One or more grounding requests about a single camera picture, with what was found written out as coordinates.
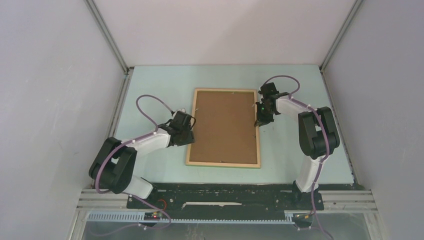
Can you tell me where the right aluminium corner post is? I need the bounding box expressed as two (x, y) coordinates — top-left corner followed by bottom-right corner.
(319, 0), (365, 74)

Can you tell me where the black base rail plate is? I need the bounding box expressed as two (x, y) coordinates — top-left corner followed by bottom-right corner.
(146, 183), (324, 220)

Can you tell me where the aluminium corner post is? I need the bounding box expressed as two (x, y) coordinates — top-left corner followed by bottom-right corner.
(319, 0), (365, 74)
(84, 0), (130, 75)

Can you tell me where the aluminium base extrusion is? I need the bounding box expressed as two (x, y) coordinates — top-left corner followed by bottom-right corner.
(76, 189), (378, 214)

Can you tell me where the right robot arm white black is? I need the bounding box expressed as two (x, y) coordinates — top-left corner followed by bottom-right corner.
(254, 82), (340, 209)

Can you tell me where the grey cable duct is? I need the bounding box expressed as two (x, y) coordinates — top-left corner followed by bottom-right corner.
(86, 211), (294, 224)

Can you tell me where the wooden picture frame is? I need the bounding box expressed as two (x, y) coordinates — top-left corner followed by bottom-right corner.
(185, 87), (262, 169)

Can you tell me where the left aluminium corner post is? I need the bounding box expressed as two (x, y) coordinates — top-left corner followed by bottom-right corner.
(84, 0), (130, 75)

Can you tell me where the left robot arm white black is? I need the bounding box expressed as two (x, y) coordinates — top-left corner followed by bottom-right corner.
(88, 109), (197, 208)

